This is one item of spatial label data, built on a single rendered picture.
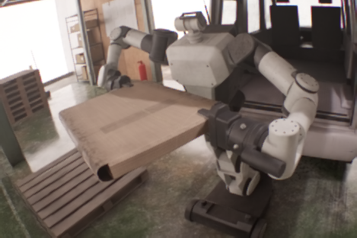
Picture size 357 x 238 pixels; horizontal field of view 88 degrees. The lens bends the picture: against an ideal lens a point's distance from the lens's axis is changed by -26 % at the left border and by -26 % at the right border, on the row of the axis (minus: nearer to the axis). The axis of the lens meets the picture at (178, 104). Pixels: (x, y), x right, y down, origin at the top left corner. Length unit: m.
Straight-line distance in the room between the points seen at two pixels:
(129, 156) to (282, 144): 0.31
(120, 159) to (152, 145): 0.08
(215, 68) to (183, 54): 0.14
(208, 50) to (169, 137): 0.42
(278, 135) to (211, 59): 0.48
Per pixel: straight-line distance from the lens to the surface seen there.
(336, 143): 1.97
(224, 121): 0.55
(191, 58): 0.90
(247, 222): 1.60
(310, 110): 0.63
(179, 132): 0.57
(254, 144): 0.50
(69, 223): 2.03
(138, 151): 0.52
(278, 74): 0.75
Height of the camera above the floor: 1.47
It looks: 22 degrees down
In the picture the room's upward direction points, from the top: 8 degrees counter-clockwise
